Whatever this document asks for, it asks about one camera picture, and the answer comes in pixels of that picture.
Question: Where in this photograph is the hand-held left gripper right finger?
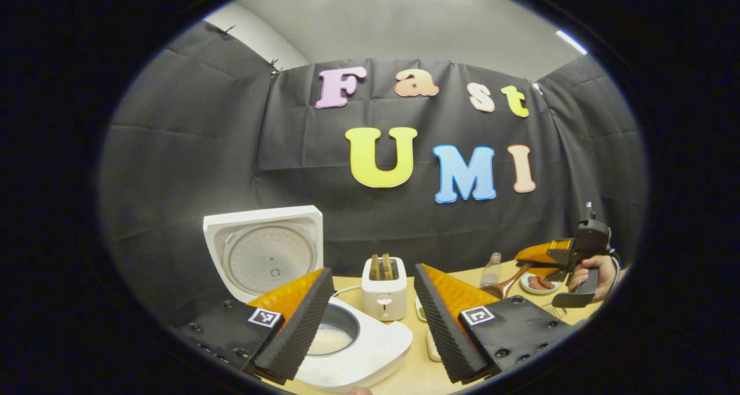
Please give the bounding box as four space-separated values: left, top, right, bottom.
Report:
413 263 591 385

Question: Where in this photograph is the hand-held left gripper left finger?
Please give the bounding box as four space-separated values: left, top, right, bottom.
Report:
175 267 335 385

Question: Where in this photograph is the cream box of rice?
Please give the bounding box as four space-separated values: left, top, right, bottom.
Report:
425 330 443 363

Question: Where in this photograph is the brown wooden spoon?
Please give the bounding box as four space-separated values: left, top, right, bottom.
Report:
480 263 533 300

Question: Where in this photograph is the white rice cooker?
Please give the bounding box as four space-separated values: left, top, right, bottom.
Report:
202 205 414 393

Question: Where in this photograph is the pale green plate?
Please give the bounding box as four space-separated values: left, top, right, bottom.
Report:
519 272 562 296

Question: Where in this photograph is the small clear glass bottle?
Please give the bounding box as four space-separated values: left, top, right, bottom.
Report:
480 252 503 289

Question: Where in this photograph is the white toaster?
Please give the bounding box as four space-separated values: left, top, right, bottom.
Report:
361 256 408 322

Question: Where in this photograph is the small ceiling light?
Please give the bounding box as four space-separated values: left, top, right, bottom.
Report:
556 29 589 56

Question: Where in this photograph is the black backdrop cloth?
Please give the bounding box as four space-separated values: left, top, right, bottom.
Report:
98 20 647 326

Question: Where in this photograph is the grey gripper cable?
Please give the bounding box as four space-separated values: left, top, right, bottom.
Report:
606 249 624 294

